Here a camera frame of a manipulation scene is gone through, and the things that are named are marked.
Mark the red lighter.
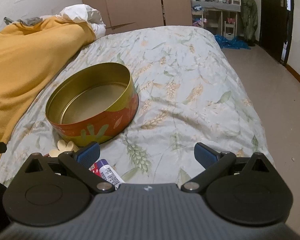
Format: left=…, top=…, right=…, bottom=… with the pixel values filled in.
left=89, top=163, right=100, bottom=176

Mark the white pillow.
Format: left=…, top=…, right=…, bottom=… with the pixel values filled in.
left=56, top=4, right=106, bottom=38

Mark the white tube purple cap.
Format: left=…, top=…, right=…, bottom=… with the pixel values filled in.
left=96, top=159, right=125, bottom=189

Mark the cream flower hair clip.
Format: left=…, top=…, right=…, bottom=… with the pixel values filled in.
left=49, top=140, right=79, bottom=158

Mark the dark door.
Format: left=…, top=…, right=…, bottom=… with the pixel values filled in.
left=259, top=0, right=294, bottom=66

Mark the yellow blanket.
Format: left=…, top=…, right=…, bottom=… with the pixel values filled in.
left=0, top=15, right=97, bottom=178

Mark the round decorated tin box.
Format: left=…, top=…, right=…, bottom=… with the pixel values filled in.
left=45, top=62, right=139, bottom=147

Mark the brown wardrobe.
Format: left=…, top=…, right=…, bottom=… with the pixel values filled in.
left=83, top=0, right=192, bottom=34

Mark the blue plastic bag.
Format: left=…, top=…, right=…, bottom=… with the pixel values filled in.
left=215, top=35, right=250, bottom=50

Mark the green hanging jacket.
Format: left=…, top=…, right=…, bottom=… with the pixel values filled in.
left=241, top=0, right=258, bottom=43

